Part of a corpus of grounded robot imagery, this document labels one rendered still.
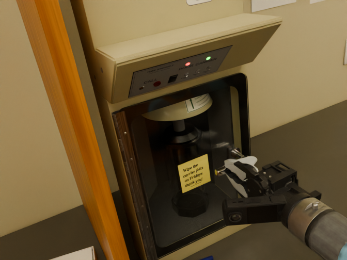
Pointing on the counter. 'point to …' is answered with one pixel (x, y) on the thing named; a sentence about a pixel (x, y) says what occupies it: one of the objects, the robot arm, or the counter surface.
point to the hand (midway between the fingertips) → (226, 168)
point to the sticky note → (194, 173)
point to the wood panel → (73, 119)
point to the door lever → (224, 165)
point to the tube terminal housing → (89, 36)
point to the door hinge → (128, 172)
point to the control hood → (184, 49)
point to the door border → (121, 131)
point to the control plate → (164, 75)
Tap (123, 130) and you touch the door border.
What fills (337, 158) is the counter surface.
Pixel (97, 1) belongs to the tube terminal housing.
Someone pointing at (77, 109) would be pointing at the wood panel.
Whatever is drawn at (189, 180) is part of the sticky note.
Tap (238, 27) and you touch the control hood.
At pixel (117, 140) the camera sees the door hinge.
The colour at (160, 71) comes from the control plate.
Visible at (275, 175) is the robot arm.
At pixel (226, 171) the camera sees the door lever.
